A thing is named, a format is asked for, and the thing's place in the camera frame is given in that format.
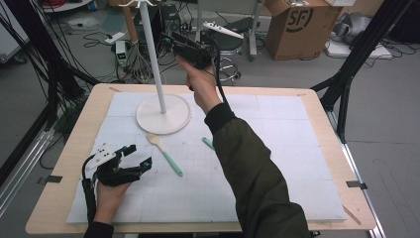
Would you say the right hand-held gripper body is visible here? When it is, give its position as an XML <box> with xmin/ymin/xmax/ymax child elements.
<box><xmin>171</xmin><ymin>20</ymin><xmax>246</xmax><ymax>70</ymax></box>

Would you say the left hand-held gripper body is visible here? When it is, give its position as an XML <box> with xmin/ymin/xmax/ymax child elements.
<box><xmin>82</xmin><ymin>143</ymin><xmax>143</xmax><ymax>188</ymax></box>

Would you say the cream spatula with mint handle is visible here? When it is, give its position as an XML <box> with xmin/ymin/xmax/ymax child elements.
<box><xmin>146</xmin><ymin>132</ymin><xmax>184</xmax><ymax>178</ymax></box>

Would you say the wire whisk with wooden handle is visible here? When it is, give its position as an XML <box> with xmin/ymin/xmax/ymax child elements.
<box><xmin>120</xmin><ymin>4</ymin><xmax>151</xmax><ymax>85</ymax></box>

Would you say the white rack stand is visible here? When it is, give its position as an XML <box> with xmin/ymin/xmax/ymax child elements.
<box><xmin>117</xmin><ymin>0</ymin><xmax>192</xmax><ymax>136</ymax></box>

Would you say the cream spoon with mint handle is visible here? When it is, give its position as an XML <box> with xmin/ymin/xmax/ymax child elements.
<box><xmin>201</xmin><ymin>137</ymin><xmax>216</xmax><ymax>152</ymax></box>

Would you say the person's left hand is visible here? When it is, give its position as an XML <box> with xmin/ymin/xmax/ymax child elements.
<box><xmin>93</xmin><ymin>180</ymin><xmax>133</xmax><ymax>226</ymax></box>

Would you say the person's right hand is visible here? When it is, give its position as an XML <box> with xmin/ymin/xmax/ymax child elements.
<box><xmin>174</xmin><ymin>54</ymin><xmax>222</xmax><ymax>115</ymax></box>

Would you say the black computer tower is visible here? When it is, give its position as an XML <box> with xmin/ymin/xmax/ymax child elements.
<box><xmin>157</xmin><ymin>3</ymin><xmax>181</xmax><ymax>34</ymax></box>

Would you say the white desk leg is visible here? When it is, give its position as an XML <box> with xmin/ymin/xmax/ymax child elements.
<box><xmin>248</xmin><ymin>0</ymin><xmax>262</xmax><ymax>58</ymax></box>
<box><xmin>194</xmin><ymin>0</ymin><xmax>204</xmax><ymax>43</ymax></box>

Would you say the black round stool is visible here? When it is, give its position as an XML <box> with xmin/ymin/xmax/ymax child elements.
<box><xmin>211</xmin><ymin>18</ymin><xmax>256</xmax><ymax>85</ymax></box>

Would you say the white device with green display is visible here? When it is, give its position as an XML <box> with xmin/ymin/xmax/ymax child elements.
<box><xmin>114</xmin><ymin>40</ymin><xmax>129</xmax><ymax>67</ymax></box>

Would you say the white power strip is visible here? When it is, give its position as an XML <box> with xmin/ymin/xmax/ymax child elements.
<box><xmin>104</xmin><ymin>31</ymin><xmax>127</xmax><ymax>46</ymax></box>

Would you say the black tape patch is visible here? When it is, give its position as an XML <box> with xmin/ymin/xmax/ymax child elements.
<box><xmin>346</xmin><ymin>180</ymin><xmax>368</xmax><ymax>190</ymax></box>
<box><xmin>37</xmin><ymin>175</ymin><xmax>63</xmax><ymax>184</ymax></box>

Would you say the brown cardboard box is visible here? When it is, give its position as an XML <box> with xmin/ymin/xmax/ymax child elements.
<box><xmin>263</xmin><ymin>0</ymin><xmax>345</xmax><ymax>61</ymax></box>

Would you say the white round table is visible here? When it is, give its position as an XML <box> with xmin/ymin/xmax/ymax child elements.
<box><xmin>41</xmin><ymin>0</ymin><xmax>94</xmax><ymax>14</ymax></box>

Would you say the white foam mat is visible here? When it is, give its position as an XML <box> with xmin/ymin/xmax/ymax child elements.
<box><xmin>65</xmin><ymin>91</ymin><xmax>348</xmax><ymax>225</ymax></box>

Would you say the white cabinet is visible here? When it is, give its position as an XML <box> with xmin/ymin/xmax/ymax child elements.
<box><xmin>0</xmin><ymin>18</ymin><xmax>29</xmax><ymax>64</ymax></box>

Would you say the grey bag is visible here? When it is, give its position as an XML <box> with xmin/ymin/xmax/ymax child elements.
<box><xmin>331</xmin><ymin>12</ymin><xmax>372</xmax><ymax>38</ymax></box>

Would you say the white flat board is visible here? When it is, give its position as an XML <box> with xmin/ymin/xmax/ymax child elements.
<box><xmin>325</xmin><ymin>39</ymin><xmax>394</xmax><ymax>60</ymax></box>

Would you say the left hand-held gripper black cable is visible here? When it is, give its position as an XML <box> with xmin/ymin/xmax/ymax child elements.
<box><xmin>80</xmin><ymin>154</ymin><xmax>97</xmax><ymax>223</ymax></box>

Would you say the hand-held gripper black cable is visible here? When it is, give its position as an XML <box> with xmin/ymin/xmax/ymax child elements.
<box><xmin>80</xmin><ymin>154</ymin><xmax>97</xmax><ymax>223</ymax></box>
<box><xmin>206</xmin><ymin>33</ymin><xmax>231</xmax><ymax>105</ymax></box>

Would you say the right hand-held gripper black cable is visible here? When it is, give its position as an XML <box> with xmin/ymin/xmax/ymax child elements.
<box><xmin>206</xmin><ymin>33</ymin><xmax>231</xmax><ymax>105</ymax></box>

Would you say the aluminium rail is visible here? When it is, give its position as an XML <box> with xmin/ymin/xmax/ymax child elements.
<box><xmin>325</xmin><ymin>110</ymin><xmax>387</xmax><ymax>238</ymax></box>
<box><xmin>0</xmin><ymin>127</ymin><xmax>55</xmax><ymax>217</ymax></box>

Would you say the black metal frame strut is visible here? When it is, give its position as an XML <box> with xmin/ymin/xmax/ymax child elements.
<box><xmin>310</xmin><ymin>0</ymin><xmax>415</xmax><ymax>145</ymax></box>
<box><xmin>0</xmin><ymin>0</ymin><xmax>100</xmax><ymax>130</ymax></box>

